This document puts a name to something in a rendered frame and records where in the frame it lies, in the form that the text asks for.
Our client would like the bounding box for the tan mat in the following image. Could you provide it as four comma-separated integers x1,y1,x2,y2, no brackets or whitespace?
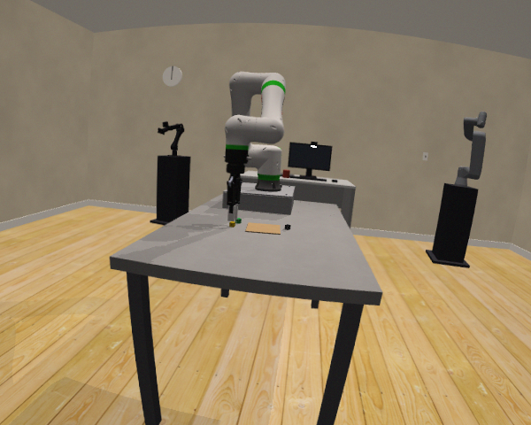
245,222,281,235

